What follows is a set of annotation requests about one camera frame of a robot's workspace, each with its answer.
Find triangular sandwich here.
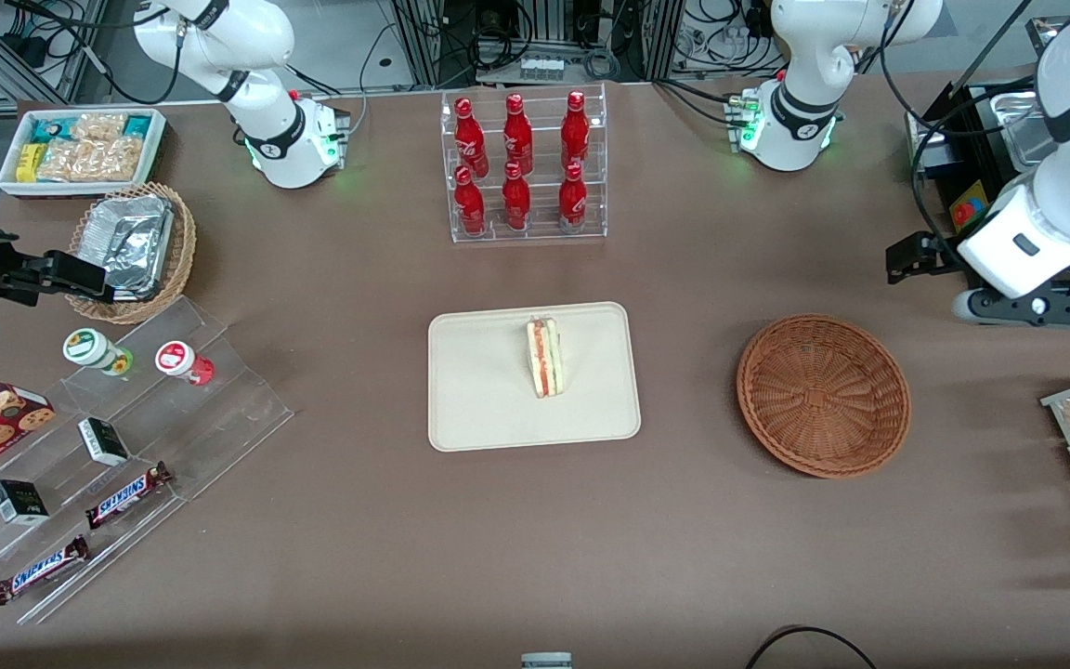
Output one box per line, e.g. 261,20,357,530
525,317,566,400

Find aluminium foil tray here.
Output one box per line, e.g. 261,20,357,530
78,195,175,300

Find light oval wicker basket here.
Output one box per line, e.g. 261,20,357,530
64,182,198,325

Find brown round wicker basket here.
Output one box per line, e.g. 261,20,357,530
736,313,913,480

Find beige plastic tray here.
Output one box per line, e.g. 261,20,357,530
427,301,642,453

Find yellow emergency stop box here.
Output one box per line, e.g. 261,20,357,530
948,179,994,233

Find green lidded cup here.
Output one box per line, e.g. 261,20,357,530
62,328,135,377

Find white rectangular snack bin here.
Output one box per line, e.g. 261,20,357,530
0,107,167,199

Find black hot food display case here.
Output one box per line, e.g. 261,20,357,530
907,14,1070,326

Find large clear bag of crackers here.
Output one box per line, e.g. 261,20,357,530
38,138,144,182

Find red lidded cup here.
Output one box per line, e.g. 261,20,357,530
154,341,215,387

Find small clear bag of crackers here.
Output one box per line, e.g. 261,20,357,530
71,111,127,142

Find small black box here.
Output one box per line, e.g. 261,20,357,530
0,479,50,526
77,417,131,467

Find clear acrylic step display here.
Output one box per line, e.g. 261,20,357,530
0,295,295,625

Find snickers chocolate bar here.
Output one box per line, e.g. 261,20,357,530
0,535,91,607
85,462,174,531

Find red cola bottle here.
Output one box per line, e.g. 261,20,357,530
558,163,589,233
453,165,488,236
503,93,534,176
453,97,489,179
502,162,532,231
561,90,591,171

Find clear acrylic bottle rack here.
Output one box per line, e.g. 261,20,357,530
440,82,608,244

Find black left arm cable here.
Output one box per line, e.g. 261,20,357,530
909,85,1042,244

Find black looped cable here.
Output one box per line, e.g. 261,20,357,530
745,625,880,669

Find aluminium frame rack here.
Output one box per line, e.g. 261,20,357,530
393,0,685,86

